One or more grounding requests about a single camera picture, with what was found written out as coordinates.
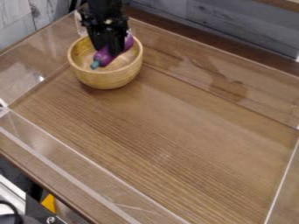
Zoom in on yellow tag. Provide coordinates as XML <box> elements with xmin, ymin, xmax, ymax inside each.
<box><xmin>41</xmin><ymin>194</ymin><xmax>56</xmax><ymax>214</ymax></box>

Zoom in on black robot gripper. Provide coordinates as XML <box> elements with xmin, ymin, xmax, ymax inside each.
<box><xmin>79</xmin><ymin>0</ymin><xmax>129</xmax><ymax>56</ymax></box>

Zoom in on black base with screw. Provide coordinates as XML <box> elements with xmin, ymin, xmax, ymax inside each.
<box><xmin>23</xmin><ymin>198</ymin><xmax>89</xmax><ymax>224</ymax></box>

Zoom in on purple toy eggplant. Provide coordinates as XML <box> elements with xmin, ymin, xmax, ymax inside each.
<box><xmin>89</xmin><ymin>33</ymin><xmax>135</xmax><ymax>70</ymax></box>

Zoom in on clear acrylic tray walls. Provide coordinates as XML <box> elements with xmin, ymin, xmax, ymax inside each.
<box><xmin>0</xmin><ymin>11</ymin><xmax>299</xmax><ymax>224</ymax></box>

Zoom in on black cable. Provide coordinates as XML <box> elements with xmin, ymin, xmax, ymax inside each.
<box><xmin>0</xmin><ymin>199</ymin><xmax>24</xmax><ymax>224</ymax></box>

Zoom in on light wooden bowl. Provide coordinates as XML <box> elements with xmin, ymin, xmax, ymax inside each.
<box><xmin>67</xmin><ymin>36</ymin><xmax>144</xmax><ymax>89</ymax></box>

